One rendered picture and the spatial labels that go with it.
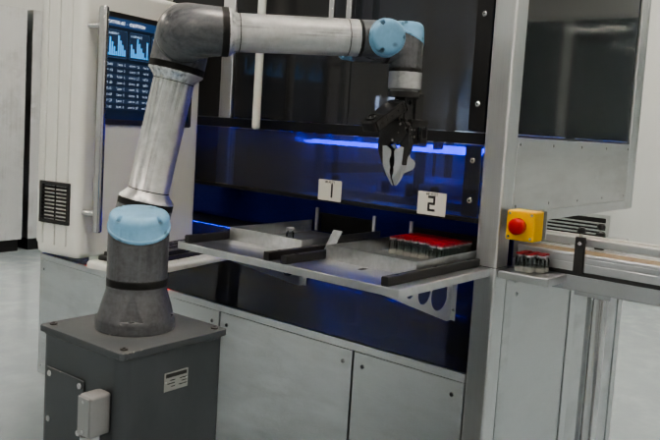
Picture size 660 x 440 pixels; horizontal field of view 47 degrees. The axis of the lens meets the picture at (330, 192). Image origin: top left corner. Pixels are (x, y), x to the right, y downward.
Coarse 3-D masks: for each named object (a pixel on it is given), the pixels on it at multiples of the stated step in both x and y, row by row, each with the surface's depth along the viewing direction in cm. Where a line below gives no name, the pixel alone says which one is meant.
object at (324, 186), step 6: (324, 180) 218; (330, 180) 217; (318, 186) 220; (324, 186) 218; (330, 186) 217; (336, 186) 215; (318, 192) 220; (324, 192) 218; (330, 192) 217; (336, 192) 215; (318, 198) 220; (324, 198) 218; (330, 198) 217; (336, 198) 216
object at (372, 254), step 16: (368, 240) 198; (384, 240) 203; (336, 256) 183; (352, 256) 180; (368, 256) 177; (384, 256) 174; (400, 256) 194; (448, 256) 179; (464, 256) 185; (400, 272) 171
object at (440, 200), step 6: (420, 192) 198; (426, 192) 197; (432, 192) 195; (438, 192) 194; (420, 198) 198; (426, 198) 197; (432, 198) 196; (438, 198) 194; (444, 198) 193; (420, 204) 198; (426, 204) 197; (438, 204) 194; (444, 204) 193; (420, 210) 198; (426, 210) 197; (438, 210) 195; (444, 210) 193; (444, 216) 194
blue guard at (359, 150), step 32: (224, 128) 244; (224, 160) 244; (256, 160) 235; (288, 160) 227; (320, 160) 219; (352, 160) 212; (416, 160) 198; (448, 160) 192; (480, 160) 187; (352, 192) 212; (384, 192) 205; (416, 192) 199; (448, 192) 193
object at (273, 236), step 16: (256, 224) 214; (272, 224) 218; (288, 224) 224; (304, 224) 230; (240, 240) 204; (256, 240) 200; (272, 240) 196; (288, 240) 193; (304, 240) 191; (320, 240) 196; (352, 240) 206
